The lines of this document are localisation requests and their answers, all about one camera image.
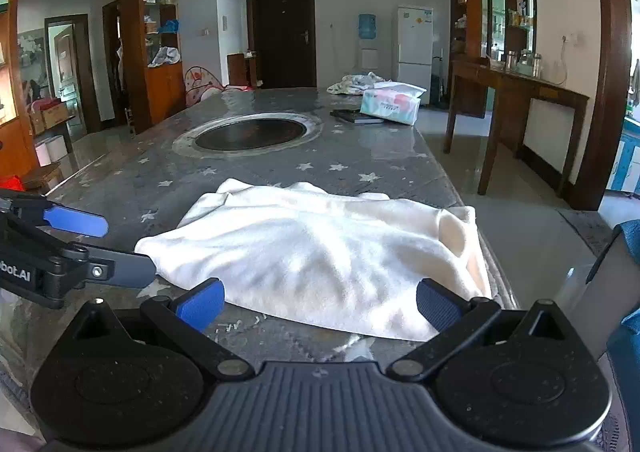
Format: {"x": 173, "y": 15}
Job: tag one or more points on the white refrigerator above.
{"x": 414, "y": 43}

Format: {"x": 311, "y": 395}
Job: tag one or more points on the grey star tablecloth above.
{"x": 145, "y": 187}

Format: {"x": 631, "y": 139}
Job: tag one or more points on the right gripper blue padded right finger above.
{"x": 459, "y": 324}

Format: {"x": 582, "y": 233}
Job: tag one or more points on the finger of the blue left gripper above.
{"x": 75, "y": 221}

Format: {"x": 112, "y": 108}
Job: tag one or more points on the white sweatshirt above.
{"x": 348, "y": 263}

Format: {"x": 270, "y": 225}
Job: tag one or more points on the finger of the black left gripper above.
{"x": 118, "y": 268}

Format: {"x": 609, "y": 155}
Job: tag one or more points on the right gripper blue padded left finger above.
{"x": 179, "y": 325}

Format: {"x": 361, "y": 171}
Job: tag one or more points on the pink folding fan chair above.
{"x": 200, "y": 84}

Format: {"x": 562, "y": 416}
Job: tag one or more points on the cardboard boxes stack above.
{"x": 46, "y": 114}

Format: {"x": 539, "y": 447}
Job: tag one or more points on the dark wooden side table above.
{"x": 513, "y": 95}

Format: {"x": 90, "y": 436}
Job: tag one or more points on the wooden shelf cabinet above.
{"x": 143, "y": 61}

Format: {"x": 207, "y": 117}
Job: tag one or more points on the dark entrance door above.
{"x": 282, "y": 35}

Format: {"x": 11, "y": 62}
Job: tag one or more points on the round black table inset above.
{"x": 250, "y": 134}

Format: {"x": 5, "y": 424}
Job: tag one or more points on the tissue box pack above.
{"x": 393, "y": 101}

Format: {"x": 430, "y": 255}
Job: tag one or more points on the water dispenser with blue bottle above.
{"x": 367, "y": 42}

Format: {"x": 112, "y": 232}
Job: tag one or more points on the red plastic stool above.
{"x": 12, "y": 183}

